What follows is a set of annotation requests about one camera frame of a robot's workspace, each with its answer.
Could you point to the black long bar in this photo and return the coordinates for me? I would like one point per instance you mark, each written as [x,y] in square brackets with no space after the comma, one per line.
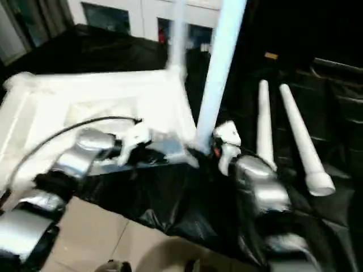
[340,64]

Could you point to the white glass-door cabinet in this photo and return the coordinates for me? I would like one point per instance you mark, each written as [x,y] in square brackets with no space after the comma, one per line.
[136,11]

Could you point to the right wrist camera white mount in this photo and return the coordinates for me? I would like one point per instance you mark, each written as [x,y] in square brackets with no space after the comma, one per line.
[229,136]

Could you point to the white plastic table leg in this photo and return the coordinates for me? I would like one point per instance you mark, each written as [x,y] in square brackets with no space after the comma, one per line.
[221,71]
[178,37]
[265,122]
[303,136]

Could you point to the grey curtain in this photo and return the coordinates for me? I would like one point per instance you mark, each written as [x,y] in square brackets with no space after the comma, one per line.
[25,22]

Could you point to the small yellow tag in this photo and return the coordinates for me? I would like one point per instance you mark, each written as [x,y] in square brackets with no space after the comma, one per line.
[270,55]

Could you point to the white plastic table top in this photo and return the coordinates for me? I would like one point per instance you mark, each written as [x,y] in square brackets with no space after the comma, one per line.
[85,93]

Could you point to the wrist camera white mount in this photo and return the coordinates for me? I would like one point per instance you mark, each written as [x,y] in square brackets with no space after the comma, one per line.
[136,139]
[229,136]

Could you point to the dark brown round object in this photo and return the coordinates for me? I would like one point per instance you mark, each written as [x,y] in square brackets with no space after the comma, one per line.
[117,267]

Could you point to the black table mat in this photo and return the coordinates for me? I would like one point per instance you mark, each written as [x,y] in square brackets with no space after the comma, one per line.
[184,192]

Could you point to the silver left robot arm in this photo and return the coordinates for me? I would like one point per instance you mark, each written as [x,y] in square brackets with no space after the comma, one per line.
[85,147]

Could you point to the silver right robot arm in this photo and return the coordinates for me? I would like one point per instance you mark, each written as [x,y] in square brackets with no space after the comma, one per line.
[263,181]

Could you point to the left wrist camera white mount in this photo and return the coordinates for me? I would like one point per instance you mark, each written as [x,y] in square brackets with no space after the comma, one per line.
[136,139]

